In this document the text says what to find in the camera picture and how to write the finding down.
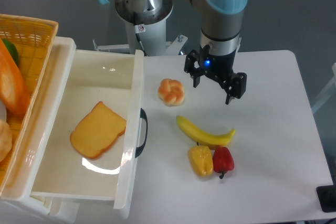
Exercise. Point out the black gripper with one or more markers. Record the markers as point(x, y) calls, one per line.
point(219, 68)

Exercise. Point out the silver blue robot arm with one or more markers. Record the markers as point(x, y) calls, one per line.
point(220, 26)

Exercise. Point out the white drawer cabinet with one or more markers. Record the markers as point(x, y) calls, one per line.
point(17, 203)

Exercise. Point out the knotted bread roll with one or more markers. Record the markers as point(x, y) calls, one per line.
point(171, 92)

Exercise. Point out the yellow banana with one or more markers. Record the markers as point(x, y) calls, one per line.
point(203, 137)

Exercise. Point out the yellow bell pepper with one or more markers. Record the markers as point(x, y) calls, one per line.
point(200, 158)

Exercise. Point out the red bell pepper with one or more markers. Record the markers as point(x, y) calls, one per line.
point(222, 161)

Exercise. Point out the toast bread slice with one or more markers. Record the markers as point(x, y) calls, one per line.
point(97, 131)

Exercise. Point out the black device at edge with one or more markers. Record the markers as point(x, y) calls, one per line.
point(326, 196)

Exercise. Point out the yellow wicker basket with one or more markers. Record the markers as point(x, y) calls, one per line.
point(33, 38)

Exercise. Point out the orange baguette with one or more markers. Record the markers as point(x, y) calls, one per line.
point(14, 91)

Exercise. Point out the green pepper in basket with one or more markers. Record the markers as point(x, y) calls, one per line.
point(12, 50)

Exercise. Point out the pale round bread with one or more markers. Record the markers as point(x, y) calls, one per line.
point(5, 139)

